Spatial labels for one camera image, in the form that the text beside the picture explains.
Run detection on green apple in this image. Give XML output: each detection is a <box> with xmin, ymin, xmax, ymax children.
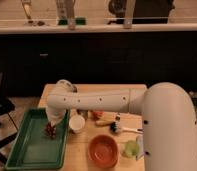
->
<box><xmin>123</xmin><ymin>140</ymin><xmax>139</xmax><ymax>158</ymax></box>

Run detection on green plastic tray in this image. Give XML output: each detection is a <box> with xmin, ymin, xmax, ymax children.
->
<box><xmin>5</xmin><ymin>108</ymin><xmax>70</xmax><ymax>171</ymax></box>

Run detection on white cup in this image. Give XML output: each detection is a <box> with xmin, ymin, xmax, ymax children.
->
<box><xmin>69</xmin><ymin>115</ymin><xmax>85</xmax><ymax>134</ymax></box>

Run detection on black dish brush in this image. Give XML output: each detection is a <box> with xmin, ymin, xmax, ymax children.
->
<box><xmin>110</xmin><ymin>122</ymin><xmax>143</xmax><ymax>134</ymax></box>

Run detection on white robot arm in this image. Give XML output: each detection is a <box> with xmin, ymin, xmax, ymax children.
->
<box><xmin>46</xmin><ymin>80</ymin><xmax>197</xmax><ymax>171</ymax></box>

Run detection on dark red grape bunch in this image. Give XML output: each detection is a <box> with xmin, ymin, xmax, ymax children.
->
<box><xmin>45</xmin><ymin>122</ymin><xmax>56</xmax><ymax>139</ymax></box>

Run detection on orange bowl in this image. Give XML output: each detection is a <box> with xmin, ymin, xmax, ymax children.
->
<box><xmin>88</xmin><ymin>135</ymin><xmax>119</xmax><ymax>169</ymax></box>

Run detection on yellow banana toy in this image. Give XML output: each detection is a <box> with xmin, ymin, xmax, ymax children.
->
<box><xmin>95</xmin><ymin>120</ymin><xmax>114</xmax><ymax>126</ymax></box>

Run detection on blue grey cloth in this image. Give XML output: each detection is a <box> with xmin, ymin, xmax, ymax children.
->
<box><xmin>136</xmin><ymin>136</ymin><xmax>144</xmax><ymax>160</ymax></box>

